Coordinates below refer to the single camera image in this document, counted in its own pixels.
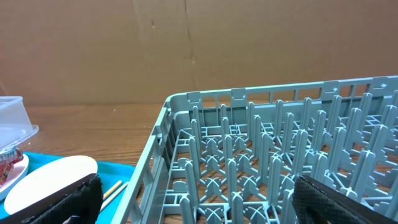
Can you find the red foil snack wrapper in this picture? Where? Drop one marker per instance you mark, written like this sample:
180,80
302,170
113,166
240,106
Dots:
8,160

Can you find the wooden chopstick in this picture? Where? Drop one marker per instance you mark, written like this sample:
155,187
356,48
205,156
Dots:
113,196
112,189

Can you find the large plate with food scraps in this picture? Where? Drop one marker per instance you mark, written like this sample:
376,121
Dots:
19,171

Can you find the teal plastic tray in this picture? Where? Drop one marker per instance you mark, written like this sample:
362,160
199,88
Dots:
109,173

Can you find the clear plastic bin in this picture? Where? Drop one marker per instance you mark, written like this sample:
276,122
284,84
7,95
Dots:
15,123

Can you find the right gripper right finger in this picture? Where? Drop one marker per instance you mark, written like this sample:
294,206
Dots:
314,202

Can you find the pink bowl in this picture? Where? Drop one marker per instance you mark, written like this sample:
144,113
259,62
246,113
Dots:
47,180

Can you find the grey dishwasher rack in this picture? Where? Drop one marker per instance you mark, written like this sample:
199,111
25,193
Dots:
233,155

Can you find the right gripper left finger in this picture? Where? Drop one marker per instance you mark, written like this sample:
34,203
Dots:
81,201

